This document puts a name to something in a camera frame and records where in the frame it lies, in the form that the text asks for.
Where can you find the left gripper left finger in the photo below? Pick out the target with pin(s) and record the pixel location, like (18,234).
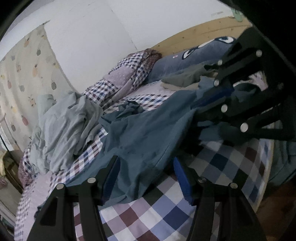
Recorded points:
(68,206)

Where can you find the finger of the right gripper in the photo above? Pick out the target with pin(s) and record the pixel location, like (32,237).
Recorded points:
(250,53)
(237,125)

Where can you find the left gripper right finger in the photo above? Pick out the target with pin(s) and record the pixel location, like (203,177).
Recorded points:
(237,219)

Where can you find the dark teal shirt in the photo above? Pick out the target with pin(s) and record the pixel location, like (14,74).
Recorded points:
(145,141)

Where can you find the wooden headboard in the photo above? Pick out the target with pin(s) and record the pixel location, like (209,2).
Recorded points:
(200,34)

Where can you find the blue cartoon pillow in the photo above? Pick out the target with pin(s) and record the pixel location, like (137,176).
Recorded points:
(209,52)

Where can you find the green clip desk lamp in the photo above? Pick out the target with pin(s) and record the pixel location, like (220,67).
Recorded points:
(238,16)

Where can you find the plaid bed sheet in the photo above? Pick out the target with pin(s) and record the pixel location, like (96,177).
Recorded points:
(163,213)

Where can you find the beige folded garment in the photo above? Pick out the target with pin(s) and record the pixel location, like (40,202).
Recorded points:
(171,87)

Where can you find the olive green folded garment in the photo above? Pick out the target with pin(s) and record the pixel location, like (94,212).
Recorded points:
(190,75)

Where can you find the light grey-green jacket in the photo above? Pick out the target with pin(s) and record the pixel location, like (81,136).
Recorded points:
(63,132)

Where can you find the folded plaid quilt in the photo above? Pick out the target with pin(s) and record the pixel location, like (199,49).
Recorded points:
(126,77)

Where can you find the pineapple print curtain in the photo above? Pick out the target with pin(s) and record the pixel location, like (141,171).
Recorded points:
(28,70)

